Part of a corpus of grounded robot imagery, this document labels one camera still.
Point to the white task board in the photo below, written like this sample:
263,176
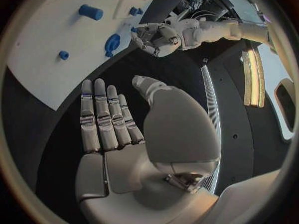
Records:
58,31

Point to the blue long cylinder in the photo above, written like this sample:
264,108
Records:
91,12

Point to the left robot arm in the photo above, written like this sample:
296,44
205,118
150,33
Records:
219,30

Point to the blue peg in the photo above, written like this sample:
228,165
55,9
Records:
63,55
133,29

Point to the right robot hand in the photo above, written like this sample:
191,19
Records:
130,171

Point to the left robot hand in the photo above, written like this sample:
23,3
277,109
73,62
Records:
165,41

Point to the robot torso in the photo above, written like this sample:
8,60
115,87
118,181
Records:
243,134

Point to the blue plug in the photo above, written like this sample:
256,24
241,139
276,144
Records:
135,11

